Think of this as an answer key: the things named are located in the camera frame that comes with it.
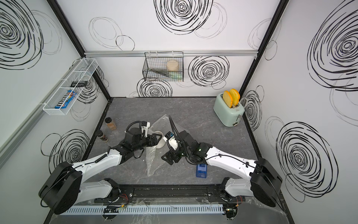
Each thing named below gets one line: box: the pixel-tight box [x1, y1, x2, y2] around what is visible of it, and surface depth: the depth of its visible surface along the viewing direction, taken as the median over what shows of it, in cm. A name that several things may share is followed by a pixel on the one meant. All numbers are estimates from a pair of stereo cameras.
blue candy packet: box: [54, 90, 78, 110], surface depth 72 cm
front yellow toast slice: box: [222, 90, 233, 108], surface depth 93 cm
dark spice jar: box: [95, 129, 109, 143], surface depth 91 cm
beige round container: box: [166, 60, 179, 72], surface depth 91 cm
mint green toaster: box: [213, 92, 246, 127], surface depth 96 cm
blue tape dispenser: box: [195, 163, 207, 179], surface depth 80 cm
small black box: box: [70, 80, 88, 88], surface depth 80 cm
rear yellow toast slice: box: [229, 88, 241, 106], surface depth 95 cm
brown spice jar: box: [104, 117, 118, 131], surface depth 98 cm
